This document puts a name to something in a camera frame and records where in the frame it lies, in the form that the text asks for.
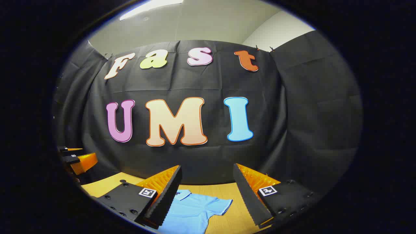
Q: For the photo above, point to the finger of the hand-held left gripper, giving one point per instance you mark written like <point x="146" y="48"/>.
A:
<point x="70" y="149"/>
<point x="72" y="159"/>

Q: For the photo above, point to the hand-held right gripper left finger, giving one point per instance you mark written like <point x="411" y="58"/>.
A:
<point x="167" y="198"/>

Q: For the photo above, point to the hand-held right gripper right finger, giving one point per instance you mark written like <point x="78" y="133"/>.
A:
<point x="248" y="198"/>

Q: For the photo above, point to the light blue polo T-shirt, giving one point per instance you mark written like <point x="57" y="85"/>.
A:
<point x="191" y="211"/>

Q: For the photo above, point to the black backdrop cloth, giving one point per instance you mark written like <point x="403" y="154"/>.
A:
<point x="292" y="113"/>

